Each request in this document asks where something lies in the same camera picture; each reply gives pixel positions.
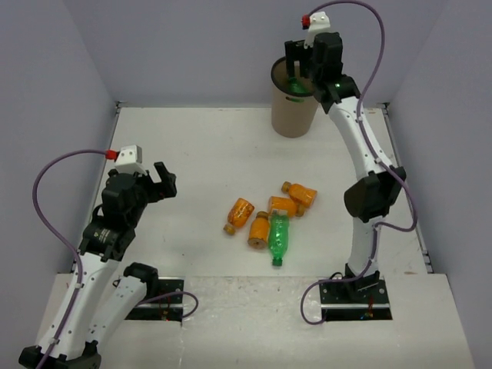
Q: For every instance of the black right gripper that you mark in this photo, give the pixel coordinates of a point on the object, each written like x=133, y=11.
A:
x=295, y=51

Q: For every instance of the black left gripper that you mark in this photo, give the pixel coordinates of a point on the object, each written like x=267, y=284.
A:
x=166, y=188

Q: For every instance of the green bottle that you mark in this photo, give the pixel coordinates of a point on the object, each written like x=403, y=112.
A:
x=278, y=238
x=297, y=87

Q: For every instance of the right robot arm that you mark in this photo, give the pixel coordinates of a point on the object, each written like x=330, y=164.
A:
x=378, y=182

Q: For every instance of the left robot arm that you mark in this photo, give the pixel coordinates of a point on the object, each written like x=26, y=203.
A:
x=81, y=327

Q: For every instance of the brown cardboard bin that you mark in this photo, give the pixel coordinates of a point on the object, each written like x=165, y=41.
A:
x=291, y=115

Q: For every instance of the orange bottle floral label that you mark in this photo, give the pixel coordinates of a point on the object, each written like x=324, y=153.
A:
x=238, y=215

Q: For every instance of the orange bottle middle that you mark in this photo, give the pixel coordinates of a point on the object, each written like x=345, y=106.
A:
x=259, y=231

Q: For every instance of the orange bottle centre lying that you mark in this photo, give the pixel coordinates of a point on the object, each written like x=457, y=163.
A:
x=285, y=206

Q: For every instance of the green bottle front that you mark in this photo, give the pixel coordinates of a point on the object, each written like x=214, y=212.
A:
x=278, y=238

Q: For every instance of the orange bottle far right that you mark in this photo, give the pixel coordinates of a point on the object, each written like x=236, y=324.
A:
x=299, y=193

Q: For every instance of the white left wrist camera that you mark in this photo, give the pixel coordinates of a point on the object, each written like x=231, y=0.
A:
x=129, y=160

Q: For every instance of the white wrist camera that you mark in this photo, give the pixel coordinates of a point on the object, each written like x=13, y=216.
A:
x=129, y=160
x=314, y=24

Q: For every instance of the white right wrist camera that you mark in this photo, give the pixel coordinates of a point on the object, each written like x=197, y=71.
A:
x=314, y=24

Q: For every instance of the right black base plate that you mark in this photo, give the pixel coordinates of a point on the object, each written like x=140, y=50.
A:
x=341, y=302

